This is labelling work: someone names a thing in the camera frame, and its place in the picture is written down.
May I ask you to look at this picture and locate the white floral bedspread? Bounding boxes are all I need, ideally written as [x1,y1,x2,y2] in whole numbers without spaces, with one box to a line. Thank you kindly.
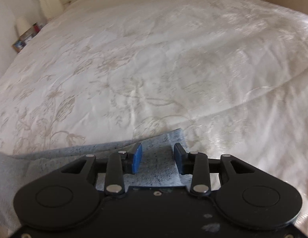
[0,0,308,235]

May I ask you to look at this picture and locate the left cream table lamp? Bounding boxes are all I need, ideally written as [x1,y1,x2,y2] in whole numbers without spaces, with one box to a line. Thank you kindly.
[16,17,32,36]

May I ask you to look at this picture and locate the wooden picture frame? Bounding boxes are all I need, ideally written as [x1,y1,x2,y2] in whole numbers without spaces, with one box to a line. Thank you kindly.
[12,39,26,53]

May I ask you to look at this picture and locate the red bottle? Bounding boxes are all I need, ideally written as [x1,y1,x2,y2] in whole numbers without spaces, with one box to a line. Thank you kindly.
[33,22,45,33]

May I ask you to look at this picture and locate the grey knit pants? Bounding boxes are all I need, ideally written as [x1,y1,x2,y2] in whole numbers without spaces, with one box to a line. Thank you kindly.
[0,128,188,233]

